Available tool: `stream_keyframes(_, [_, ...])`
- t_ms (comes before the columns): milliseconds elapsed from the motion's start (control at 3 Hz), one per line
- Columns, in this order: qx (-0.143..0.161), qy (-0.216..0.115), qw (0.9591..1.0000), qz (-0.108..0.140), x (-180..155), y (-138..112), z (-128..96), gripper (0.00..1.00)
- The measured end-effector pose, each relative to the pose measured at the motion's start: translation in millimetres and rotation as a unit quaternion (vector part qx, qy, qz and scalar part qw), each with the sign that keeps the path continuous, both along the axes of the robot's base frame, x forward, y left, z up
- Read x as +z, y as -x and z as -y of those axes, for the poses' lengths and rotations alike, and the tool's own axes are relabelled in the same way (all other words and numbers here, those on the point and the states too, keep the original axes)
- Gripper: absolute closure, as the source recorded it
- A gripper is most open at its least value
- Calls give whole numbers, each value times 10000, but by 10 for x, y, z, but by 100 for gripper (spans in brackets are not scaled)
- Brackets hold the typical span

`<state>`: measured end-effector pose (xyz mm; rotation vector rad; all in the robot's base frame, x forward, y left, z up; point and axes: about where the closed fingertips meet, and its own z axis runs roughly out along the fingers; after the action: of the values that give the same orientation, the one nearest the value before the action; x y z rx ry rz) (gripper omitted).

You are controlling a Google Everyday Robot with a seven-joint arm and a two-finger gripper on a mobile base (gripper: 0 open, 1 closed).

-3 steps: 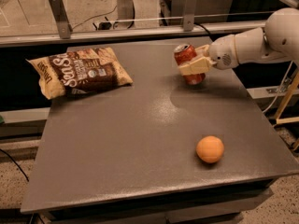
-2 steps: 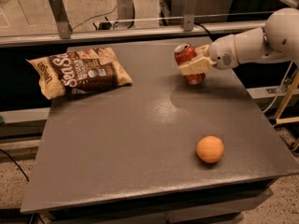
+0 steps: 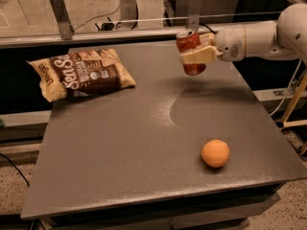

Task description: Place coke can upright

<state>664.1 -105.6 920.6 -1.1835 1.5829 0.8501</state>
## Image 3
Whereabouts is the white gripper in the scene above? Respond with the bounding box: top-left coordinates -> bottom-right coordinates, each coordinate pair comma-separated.
179,26 -> 246,64

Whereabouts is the red coke can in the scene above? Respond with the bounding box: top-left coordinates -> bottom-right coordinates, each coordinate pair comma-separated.
176,29 -> 206,76

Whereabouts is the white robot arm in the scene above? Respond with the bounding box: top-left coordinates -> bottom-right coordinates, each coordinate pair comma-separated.
179,4 -> 307,64

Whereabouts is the orange fruit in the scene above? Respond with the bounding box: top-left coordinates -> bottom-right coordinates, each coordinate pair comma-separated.
201,139 -> 230,168

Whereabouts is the brown chip bag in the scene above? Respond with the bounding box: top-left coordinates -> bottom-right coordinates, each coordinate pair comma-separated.
29,49 -> 136,103

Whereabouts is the grey table cabinet base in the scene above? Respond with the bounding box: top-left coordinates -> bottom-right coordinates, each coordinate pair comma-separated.
46,185 -> 280,230

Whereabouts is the right metal rail bracket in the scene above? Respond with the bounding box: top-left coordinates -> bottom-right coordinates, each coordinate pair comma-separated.
187,0 -> 201,32

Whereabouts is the metal rail bracket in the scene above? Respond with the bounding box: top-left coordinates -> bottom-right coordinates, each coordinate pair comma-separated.
49,0 -> 74,40
187,0 -> 201,32

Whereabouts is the grey metal rail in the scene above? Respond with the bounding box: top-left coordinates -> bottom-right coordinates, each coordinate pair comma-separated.
0,19 -> 282,49

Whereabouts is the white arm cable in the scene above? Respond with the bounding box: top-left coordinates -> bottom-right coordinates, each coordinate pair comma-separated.
269,58 -> 303,117

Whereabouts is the yellow wooden frame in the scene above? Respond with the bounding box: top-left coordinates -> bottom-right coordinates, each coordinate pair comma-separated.
281,74 -> 307,128

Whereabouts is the left metal rail bracket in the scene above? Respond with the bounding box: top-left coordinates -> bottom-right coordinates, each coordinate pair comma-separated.
49,0 -> 74,40

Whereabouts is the black floor cable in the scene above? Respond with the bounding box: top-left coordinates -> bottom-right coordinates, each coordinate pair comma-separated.
0,151 -> 32,188

